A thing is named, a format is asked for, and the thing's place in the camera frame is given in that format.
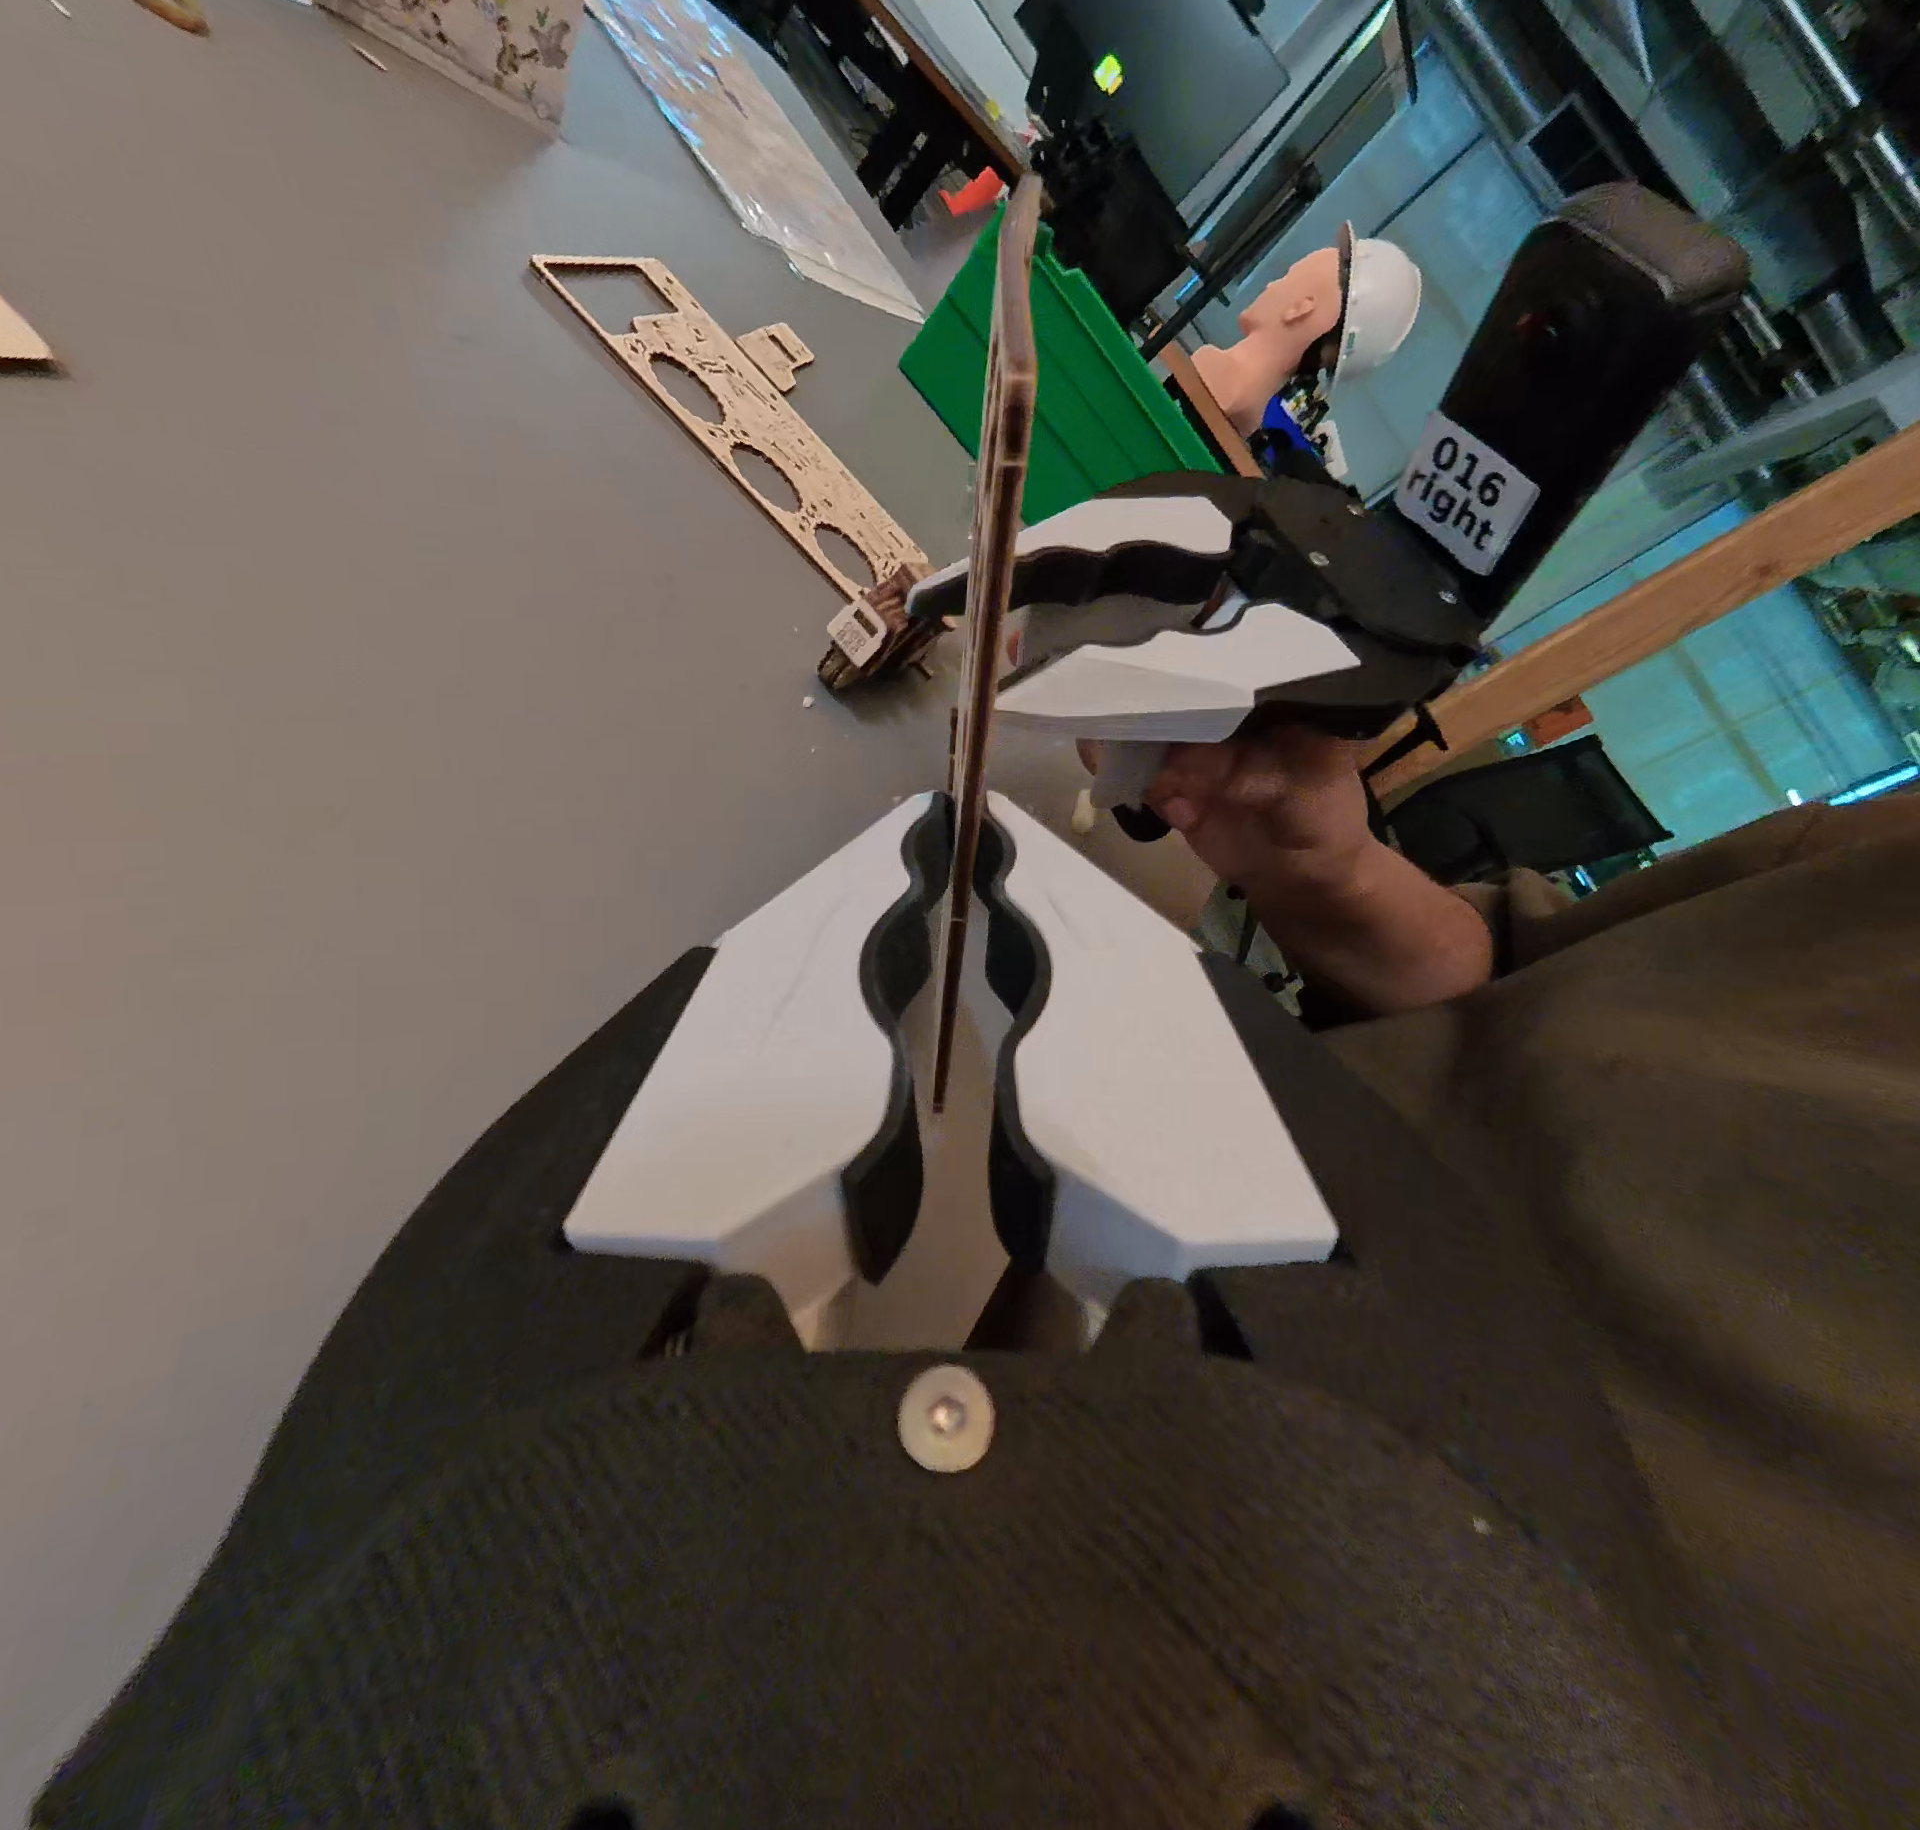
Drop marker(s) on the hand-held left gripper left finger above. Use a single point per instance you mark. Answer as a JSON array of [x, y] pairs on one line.
[[721, 1110]]

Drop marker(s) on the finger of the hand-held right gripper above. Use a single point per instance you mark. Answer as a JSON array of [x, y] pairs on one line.
[[1141, 528], [1170, 681]]

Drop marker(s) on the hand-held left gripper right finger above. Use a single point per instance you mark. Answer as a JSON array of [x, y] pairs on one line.
[[1170, 1110]]

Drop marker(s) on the wooden sheet with gear wheels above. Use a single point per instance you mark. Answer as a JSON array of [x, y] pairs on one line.
[[990, 511]]

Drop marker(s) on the brown wooden model vehicle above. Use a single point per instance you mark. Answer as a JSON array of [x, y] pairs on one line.
[[886, 637]]

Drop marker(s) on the person's right forearm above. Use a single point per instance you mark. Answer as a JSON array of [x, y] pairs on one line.
[[1426, 945]]

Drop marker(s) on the grey desk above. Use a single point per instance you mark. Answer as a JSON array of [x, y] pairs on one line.
[[375, 736]]

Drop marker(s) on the person's right hand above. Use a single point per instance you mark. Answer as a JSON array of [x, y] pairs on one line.
[[1275, 826]]

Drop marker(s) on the green plastic bin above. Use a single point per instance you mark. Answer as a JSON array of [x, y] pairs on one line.
[[1096, 390]]

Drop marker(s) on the white hard hat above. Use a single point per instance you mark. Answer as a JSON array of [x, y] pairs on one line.
[[1380, 291]]

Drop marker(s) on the mannequin head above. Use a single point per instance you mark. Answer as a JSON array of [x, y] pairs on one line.
[[1275, 336]]

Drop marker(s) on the wooden beam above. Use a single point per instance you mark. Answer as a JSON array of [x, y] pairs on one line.
[[1726, 556]]

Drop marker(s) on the wooden sheet with round holes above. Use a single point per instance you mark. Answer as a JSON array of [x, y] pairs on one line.
[[811, 495]]

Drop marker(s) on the orange plastic object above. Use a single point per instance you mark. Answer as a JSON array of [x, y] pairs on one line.
[[976, 191]]

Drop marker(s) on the black chair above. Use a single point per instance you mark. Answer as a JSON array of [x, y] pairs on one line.
[[1530, 810]]

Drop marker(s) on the small wooden sheet fragment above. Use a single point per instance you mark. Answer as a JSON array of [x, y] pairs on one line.
[[772, 348]]

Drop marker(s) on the black monitor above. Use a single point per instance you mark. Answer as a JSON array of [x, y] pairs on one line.
[[1156, 30]]

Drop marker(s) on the wooden-edged workbench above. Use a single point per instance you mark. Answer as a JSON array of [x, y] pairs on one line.
[[916, 45]]

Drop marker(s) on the printed instruction leaflet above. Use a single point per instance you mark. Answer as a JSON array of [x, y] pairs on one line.
[[750, 120]]

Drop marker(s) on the white printed cardboard box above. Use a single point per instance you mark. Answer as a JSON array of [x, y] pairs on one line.
[[451, 0]]

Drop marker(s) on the emptied wooden cut-out sheet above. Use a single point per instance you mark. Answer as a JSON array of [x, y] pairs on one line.
[[22, 336]]

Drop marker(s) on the silver ventilation duct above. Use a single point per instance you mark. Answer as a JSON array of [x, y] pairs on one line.
[[1501, 0]]

